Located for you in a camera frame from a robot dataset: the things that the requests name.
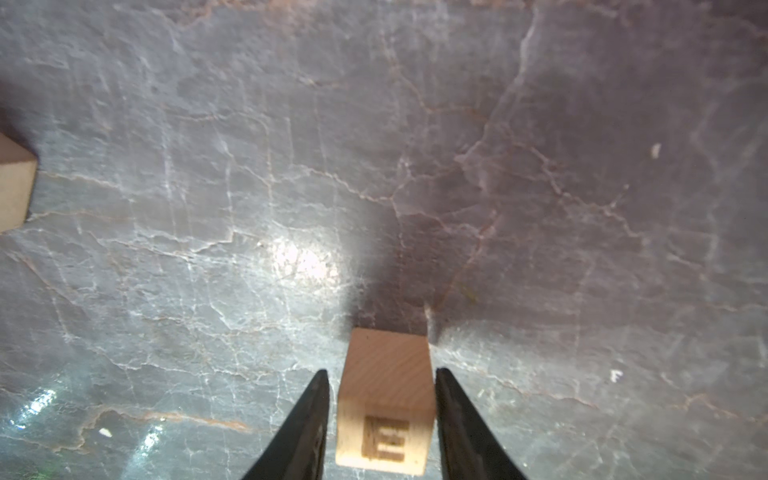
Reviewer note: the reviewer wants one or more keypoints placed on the wooden block letter E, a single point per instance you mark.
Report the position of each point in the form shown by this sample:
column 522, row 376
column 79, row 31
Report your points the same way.
column 386, row 404

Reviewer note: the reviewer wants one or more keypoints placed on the wooden block letter R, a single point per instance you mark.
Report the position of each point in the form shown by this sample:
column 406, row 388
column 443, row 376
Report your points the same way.
column 18, row 171

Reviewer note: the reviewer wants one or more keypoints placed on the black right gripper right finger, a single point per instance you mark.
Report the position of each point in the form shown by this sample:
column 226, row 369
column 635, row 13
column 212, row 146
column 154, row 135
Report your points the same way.
column 468, row 449

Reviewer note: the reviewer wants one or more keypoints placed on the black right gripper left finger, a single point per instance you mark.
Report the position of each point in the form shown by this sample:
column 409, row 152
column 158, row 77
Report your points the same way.
column 297, row 451

